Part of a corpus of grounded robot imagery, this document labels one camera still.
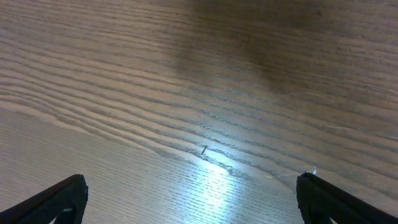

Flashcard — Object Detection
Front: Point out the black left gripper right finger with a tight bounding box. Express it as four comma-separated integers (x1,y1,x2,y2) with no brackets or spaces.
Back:
296,172,397,224

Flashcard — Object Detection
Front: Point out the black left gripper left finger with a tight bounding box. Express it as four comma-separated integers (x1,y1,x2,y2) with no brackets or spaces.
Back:
1,174,88,224

